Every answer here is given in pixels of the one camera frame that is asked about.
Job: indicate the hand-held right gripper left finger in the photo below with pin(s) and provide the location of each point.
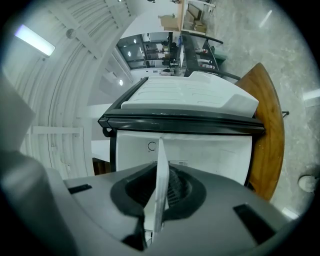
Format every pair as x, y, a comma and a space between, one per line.
100, 195

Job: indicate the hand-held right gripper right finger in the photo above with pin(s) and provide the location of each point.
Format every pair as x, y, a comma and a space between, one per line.
225, 212

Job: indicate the person's white right shoe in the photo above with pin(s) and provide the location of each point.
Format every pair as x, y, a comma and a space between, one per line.
308, 183

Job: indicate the red-label bottle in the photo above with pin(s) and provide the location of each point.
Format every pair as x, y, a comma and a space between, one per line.
203, 51
208, 66

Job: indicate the black-framed glass partition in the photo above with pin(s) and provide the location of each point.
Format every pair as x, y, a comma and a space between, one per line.
140, 52

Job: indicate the white slim bottle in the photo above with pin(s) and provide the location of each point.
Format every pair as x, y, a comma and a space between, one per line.
206, 60

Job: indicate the green waste bin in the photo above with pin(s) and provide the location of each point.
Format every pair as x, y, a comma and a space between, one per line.
220, 56

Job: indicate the black washstand table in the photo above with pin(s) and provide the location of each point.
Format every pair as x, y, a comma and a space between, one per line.
191, 55

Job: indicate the white sink basin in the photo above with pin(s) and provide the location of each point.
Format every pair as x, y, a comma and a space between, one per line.
181, 53

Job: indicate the round ceiling smoke detector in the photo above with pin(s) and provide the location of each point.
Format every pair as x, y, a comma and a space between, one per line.
70, 33

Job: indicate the long ceiling light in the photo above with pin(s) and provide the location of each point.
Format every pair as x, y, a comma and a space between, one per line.
35, 40

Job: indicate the white work table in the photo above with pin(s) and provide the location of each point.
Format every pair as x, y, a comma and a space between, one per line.
181, 15

